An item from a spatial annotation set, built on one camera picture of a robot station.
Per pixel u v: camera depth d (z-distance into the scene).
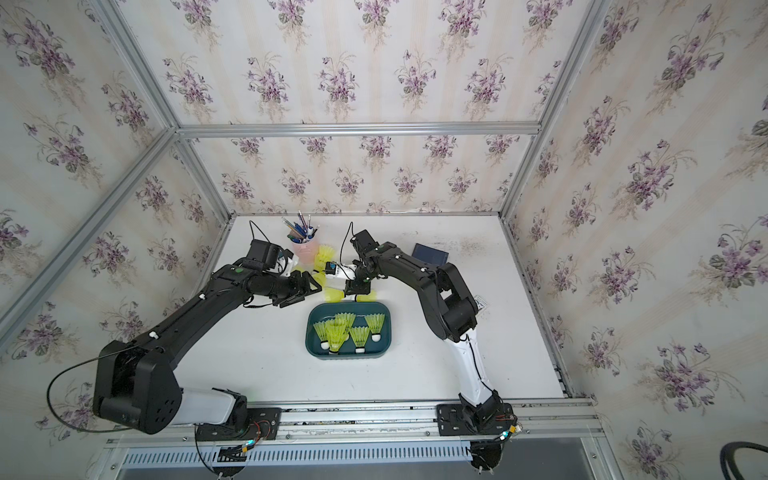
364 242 0.80
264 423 0.73
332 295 0.92
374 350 0.82
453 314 0.55
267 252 0.67
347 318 0.86
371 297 0.91
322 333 0.86
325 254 1.02
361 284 0.86
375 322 0.86
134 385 0.40
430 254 1.08
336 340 0.82
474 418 0.64
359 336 0.84
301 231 1.01
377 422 0.75
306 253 1.00
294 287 0.73
